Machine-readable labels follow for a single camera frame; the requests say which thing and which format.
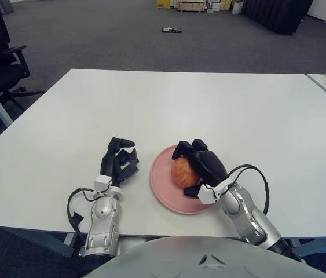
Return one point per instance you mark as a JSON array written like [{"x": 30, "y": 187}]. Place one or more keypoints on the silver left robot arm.
[{"x": 104, "y": 214}]

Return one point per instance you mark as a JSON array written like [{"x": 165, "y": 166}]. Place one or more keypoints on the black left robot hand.
[{"x": 110, "y": 166}]

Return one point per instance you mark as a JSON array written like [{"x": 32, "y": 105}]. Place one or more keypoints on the yellow cardboard box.
[{"x": 163, "y": 3}]

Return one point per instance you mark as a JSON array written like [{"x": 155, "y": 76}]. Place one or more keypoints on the blue-grey table frame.
[{"x": 44, "y": 240}]

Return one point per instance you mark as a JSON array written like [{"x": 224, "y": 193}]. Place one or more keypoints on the black flat tray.
[{"x": 172, "y": 29}]

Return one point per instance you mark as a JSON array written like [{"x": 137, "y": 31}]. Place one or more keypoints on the red apple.
[{"x": 183, "y": 173}]

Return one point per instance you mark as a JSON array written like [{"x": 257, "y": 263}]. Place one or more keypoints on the pink round plate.
[{"x": 162, "y": 185}]

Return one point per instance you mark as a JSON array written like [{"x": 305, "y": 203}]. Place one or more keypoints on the white plastic bag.
[{"x": 237, "y": 7}]

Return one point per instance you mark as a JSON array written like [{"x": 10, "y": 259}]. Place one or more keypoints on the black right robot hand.
[{"x": 209, "y": 165}]

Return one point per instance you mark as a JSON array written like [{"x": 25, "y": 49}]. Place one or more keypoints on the wooden pallet crate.
[{"x": 191, "y": 5}]

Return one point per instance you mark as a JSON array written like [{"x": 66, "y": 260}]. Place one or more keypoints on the black partition screen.
[{"x": 278, "y": 14}]

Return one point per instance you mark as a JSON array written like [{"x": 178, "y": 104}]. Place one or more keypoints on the grey robot torso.
[{"x": 209, "y": 257}]

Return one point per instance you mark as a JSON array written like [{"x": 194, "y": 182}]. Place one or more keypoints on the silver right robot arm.
[{"x": 246, "y": 214}]

